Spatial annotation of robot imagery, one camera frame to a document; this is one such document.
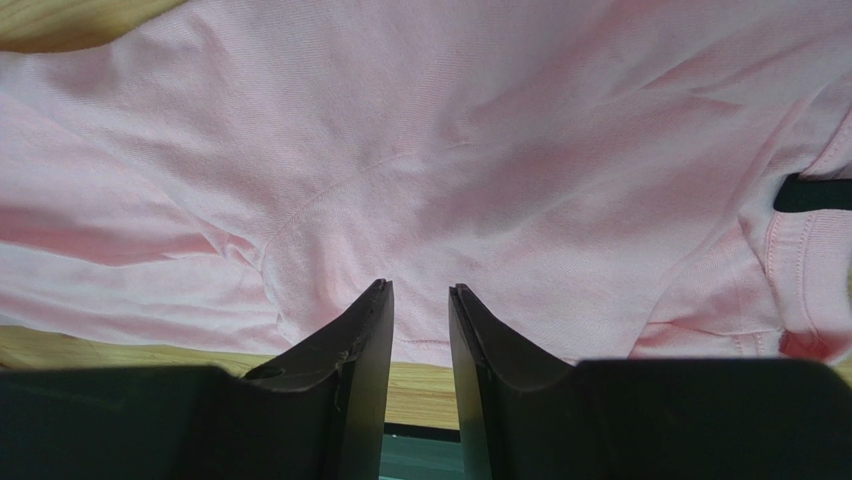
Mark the pink t-shirt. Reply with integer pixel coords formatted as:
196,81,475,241
1,1,851,366

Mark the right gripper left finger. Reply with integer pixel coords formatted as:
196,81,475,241
1,280,394,479

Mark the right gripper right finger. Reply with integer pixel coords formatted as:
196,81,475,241
449,284,851,479

